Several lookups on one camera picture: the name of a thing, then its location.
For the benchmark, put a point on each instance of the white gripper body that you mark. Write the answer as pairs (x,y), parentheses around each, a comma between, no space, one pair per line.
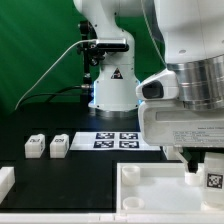
(168,123)

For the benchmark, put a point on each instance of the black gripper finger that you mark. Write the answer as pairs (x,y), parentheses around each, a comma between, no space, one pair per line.
(192,166)

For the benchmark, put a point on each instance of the white square table top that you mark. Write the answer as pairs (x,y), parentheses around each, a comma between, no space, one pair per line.
(161,188)

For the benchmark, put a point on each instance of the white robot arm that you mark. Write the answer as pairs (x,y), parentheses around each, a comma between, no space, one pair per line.
(193,34)

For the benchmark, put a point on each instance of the white sheet with markers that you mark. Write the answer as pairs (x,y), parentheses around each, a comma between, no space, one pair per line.
(131,141)

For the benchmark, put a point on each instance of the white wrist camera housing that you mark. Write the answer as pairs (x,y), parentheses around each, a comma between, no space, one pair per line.
(160,86)

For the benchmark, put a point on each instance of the silver black mounted camera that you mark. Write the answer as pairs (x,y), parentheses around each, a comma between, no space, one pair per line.
(112,45)

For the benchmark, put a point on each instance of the white obstacle fence rail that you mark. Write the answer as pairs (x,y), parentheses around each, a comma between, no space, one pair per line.
(216,217)

